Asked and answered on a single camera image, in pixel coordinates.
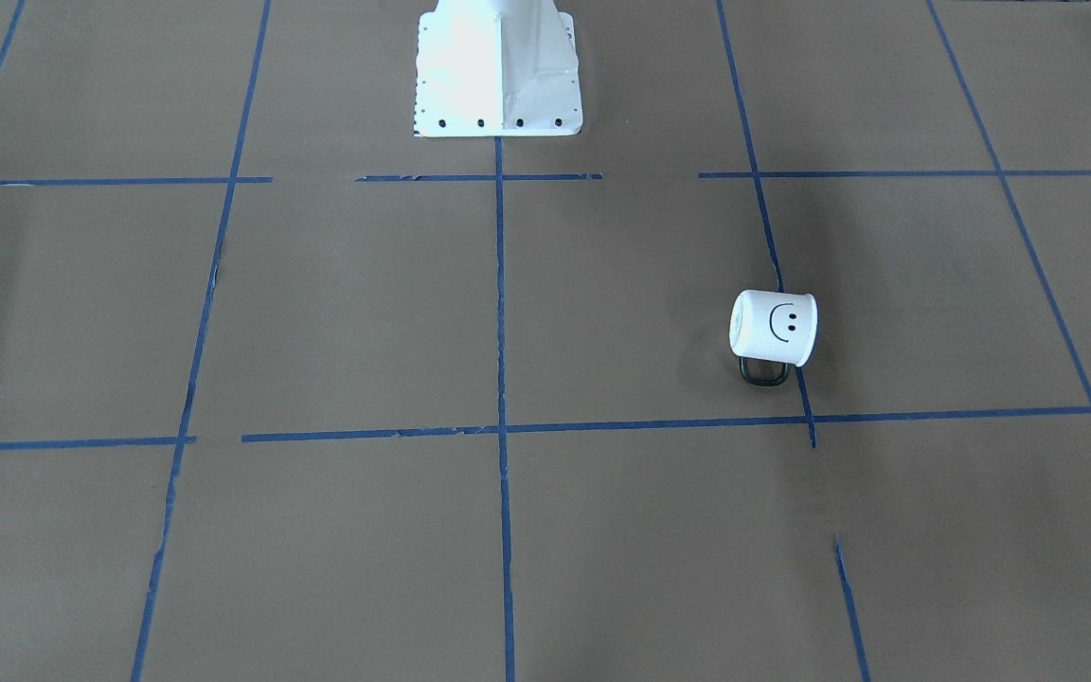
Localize white pedestal column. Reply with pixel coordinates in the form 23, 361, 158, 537
413, 1, 584, 137

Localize white smiley mug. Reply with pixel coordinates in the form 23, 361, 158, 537
728, 289, 819, 387

